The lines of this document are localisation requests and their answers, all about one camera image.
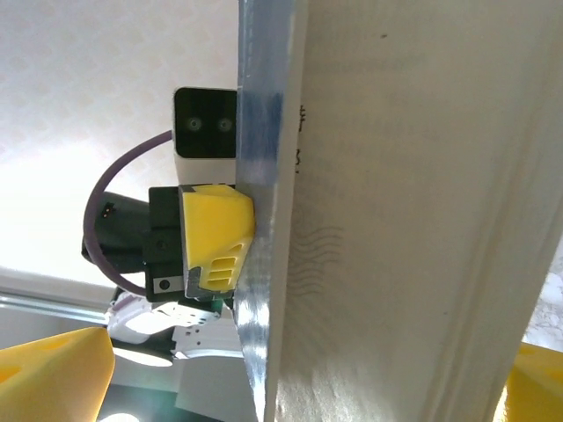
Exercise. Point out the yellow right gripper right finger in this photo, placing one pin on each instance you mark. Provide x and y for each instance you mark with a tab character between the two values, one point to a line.
541	387

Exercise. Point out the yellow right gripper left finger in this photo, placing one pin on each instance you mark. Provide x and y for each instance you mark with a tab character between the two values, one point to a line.
48	378

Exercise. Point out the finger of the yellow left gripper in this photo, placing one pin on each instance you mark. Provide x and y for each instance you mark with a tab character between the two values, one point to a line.
215	228

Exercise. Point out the book with man portrait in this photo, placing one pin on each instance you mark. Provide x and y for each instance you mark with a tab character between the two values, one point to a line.
396	198

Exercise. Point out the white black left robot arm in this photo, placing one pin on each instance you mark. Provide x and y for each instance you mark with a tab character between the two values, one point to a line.
132	325

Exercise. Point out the aluminium side rail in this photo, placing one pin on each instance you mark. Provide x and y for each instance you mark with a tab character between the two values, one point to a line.
44	301

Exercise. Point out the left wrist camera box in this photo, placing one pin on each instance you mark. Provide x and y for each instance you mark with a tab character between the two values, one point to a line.
204	125

